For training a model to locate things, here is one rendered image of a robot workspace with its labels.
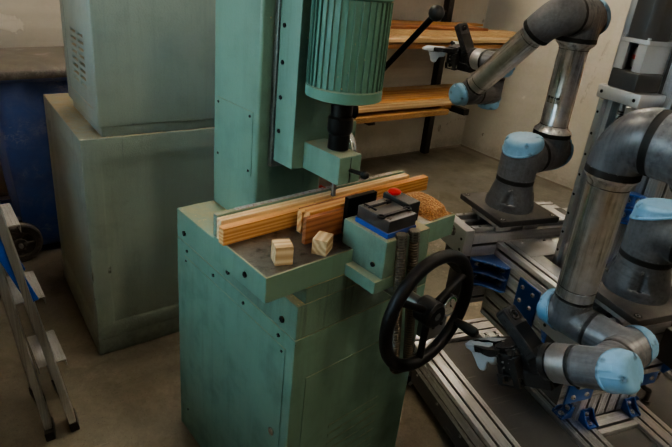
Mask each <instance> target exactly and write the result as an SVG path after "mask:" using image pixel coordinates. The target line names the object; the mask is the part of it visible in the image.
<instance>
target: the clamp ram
mask: <svg viewBox="0 0 672 447"><path fill-rule="evenodd" d="M376 198H377V191H375V190H370V191H366V192H362V193H358V194H355V195H351V196H347V197H345V204H344V213H343V222H342V232H343V228H344V220H345V218H348V217H351V216H355V215H357V213H358V205H361V204H364V203H368V202H372V201H376Z"/></svg>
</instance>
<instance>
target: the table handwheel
mask: <svg viewBox="0 0 672 447"><path fill-rule="evenodd" d="M445 263H455V264H456V265H457V266H458V267H459V269H460V273H459V274H458V275H457V276H456V277H455V279H454V280H453V281H452V282H451V283H450V284H449V285H448V286H447V287H446V288H445V289H444V290H443V291H442V292H441V293H440V294H439V295H438V296H437V297H436V298H433V297H431V296H430V295H424V296H422V297H421V296H419V295H418V294H416V293H415V292H413V290H414V288H415V287H416V286H417V285H418V283H419V282H420V281H421V280H422V279H423V278H424V277H425V276H426V275H427V274H428V273H430V272H431V271H432V270H433V269H435V268H437V267H438V266H440V265H442V264H445ZM460 283H461V287H460V292H459V296H458V299H457V302H456V305H455V308H454V310H453V312H452V314H451V316H450V318H449V320H448V321H447V323H446V325H445V326H444V328H443V329H442V330H441V332H440V333H439V334H438V336H437V337H436V338H435V339H434V340H433V341H432V342H431V343H430V344H429V345H428V346H427V347H426V341H427V337H428V333H429V329H430V328H434V327H436V326H438V325H439V324H440V323H441V321H442V320H443V318H444V316H445V306H444V304H443V302H444V301H445V300H446V298H447V297H448V296H449V295H450V294H451V293H452V291H453V290H454V289H455V288H456V287H457V286H458V285H459V284H460ZM473 284H474V274H473V268H472V265H471V263H470V261H469V259H468V258H467V257H466V255H464V254H463V253H462V252H460V251H457V250H452V249H446V250H441V251H438V252H435V253H433V254H431V255H429V256H428V257H426V258H425V259H423V260H422V261H421V262H420V263H418V264H417V265H416V266H415V267H414V268H413V269H412V270H411V271H410V272H409V273H408V274H407V275H406V277H405V278H404V279H403V280H402V282H401V283H400V284H399V286H398V287H397V289H396V290H395V292H394V294H393V286H392V287H390V288H388V289H385V290H383V291H384V292H385V293H387V294H388V295H390V296H391V299H390V301H389V303H388V305H387V308H386V310H385V313H384V315H383V318H382V322H381V326H380V331H379V351H380V354H381V357H382V359H383V361H384V363H385V364H386V365H387V366H388V367H389V368H391V369H392V370H395V371H398V372H408V371H412V370H415V369H417V368H420V367H421V366H423V365H425V364H426V363H428V362H429V361H430V360H432V359H433V358H434V357H435V356H436V355H437V354H438V353H439V352H440V351H441V350H442V349H443V348H444V347H445V346H446V345H447V343H448V342H449V341H450V340H451V338H452V337H453V335H454V334H455V332H456V331H457V329H458V327H457V326H456V325H455V324H454V321H455V320H456V319H457V318H459V319H461V320H463V318H464V316H465V314H466V311H467V309H468V306H469V303H470V300H471V296H472V291H473ZM392 295H393V296H392ZM402 308H406V309H410V310H412V311H413V317H414V319H416V320H417V321H419V322H420V323H422V328H421V334H420V340H419V344H418V349H417V353H416V355H414V356H412V357H409V358H398V357H397V356H396V355H395V353H394V350H393V333H394V328H395V325H396V322H397V319H398V316H399V314H400V312H401V309H402ZM425 347H426V348H425Z"/></svg>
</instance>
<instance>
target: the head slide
mask: <svg viewBox="0 0 672 447"><path fill-rule="evenodd" d="M311 5H312V0H282V6H281V25H280V44H279V62H278V81H277V100H276V119H275V138H274V156H273V159H274V161H276V162H278V163H280V164H282V165H284V166H285V167H287V168H289V169H291V170H292V169H297V168H302V167H303V154H304V143H305V141H310V140H316V139H323V138H326V139H328V134H329V132H328V131H327V124H328V116H329V115H330V112H331V104H330V103H326V102H322V101H319V100H316V99H313V98H311V97H309V96H307V95H306V94H305V84H306V73H307V59H308V45H309V32H310V18H311Z"/></svg>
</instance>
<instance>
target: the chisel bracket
mask: <svg viewBox="0 0 672 447"><path fill-rule="evenodd" d="M327 144H328V139H326V138H323V139H316V140H310V141H305V143H304V154H303V168H305V169H306V170H308V171H310V172H312V173H314V174H316V175H318V176H320V177H322V178H324V179H325V180H327V181H329V182H331V183H332V184H335V185H337V186H339V185H343V184H348V183H352V182H356V181H358V180H359V175H356V174H353V173H350V172H349V169H350V168H352V169H355V170H358V171H360V166H361V157H362V155H361V154H360V153H358V152H355V151H353V150H351V149H348V150H347V151H334V150H330V149H329V148H327Z"/></svg>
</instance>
